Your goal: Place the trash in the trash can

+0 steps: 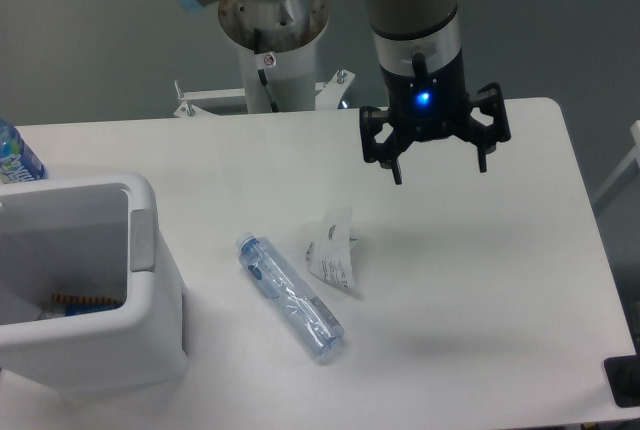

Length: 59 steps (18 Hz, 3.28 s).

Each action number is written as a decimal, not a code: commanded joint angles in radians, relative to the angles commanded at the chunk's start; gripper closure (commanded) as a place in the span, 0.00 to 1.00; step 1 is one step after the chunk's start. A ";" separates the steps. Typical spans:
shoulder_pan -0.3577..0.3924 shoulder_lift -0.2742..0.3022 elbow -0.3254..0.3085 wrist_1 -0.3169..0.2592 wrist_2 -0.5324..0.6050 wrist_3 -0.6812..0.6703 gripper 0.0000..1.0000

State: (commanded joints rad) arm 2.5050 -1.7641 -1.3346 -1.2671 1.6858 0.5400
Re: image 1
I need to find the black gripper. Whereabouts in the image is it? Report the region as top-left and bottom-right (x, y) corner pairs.
(359, 53), (511, 185)

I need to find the clear plastic wrapper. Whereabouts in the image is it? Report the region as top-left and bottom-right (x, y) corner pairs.
(305, 206), (360, 296)

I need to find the clear plastic bottle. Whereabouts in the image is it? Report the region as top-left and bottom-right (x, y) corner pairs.
(236, 232), (345, 365)

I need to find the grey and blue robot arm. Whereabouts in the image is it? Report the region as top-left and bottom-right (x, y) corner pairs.
(179, 0), (511, 173)

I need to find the white plastic trash can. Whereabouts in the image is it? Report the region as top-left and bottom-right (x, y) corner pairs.
(1, 173), (189, 392)

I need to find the trash inside can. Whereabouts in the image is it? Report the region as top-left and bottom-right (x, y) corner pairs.
(37, 293), (124, 320)

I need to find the white furniture leg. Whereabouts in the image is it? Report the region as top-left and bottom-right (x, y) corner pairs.
(591, 120), (639, 217)

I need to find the black table clamp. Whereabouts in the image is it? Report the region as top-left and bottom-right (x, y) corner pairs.
(604, 355), (639, 408)

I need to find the blue labelled drink bottle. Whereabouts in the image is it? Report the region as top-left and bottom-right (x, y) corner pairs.
(1, 119), (48, 184)

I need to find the white pedestal base frame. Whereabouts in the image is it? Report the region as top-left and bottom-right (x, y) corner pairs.
(173, 69), (356, 118)

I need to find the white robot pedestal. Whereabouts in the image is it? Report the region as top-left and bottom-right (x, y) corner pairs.
(218, 0), (329, 101)

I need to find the black cable on pedestal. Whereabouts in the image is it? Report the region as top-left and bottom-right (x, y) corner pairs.
(252, 27), (280, 114)

